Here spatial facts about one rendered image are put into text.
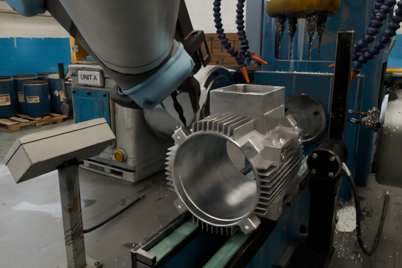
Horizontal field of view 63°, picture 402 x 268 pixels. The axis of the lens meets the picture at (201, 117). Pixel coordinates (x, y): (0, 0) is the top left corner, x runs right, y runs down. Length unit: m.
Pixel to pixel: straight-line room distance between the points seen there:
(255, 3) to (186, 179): 5.49
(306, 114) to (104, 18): 0.83
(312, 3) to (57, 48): 6.60
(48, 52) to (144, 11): 6.90
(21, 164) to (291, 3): 0.64
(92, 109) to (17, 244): 0.45
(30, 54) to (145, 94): 6.57
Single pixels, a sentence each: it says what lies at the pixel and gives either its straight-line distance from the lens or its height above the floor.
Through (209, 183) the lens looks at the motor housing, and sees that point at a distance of 0.64.
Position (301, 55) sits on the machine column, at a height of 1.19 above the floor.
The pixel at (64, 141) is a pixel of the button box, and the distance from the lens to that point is 0.59.
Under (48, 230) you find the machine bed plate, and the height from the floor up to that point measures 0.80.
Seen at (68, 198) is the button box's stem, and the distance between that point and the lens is 0.65.
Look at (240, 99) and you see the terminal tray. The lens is 0.56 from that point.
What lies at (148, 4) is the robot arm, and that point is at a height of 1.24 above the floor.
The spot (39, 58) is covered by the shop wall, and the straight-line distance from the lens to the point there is 6.96.
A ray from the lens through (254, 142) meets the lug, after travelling 0.48.
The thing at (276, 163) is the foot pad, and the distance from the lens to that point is 0.51.
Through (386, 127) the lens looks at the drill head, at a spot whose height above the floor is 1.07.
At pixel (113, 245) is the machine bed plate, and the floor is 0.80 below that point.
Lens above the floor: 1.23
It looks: 13 degrees down
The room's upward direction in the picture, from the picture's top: straight up
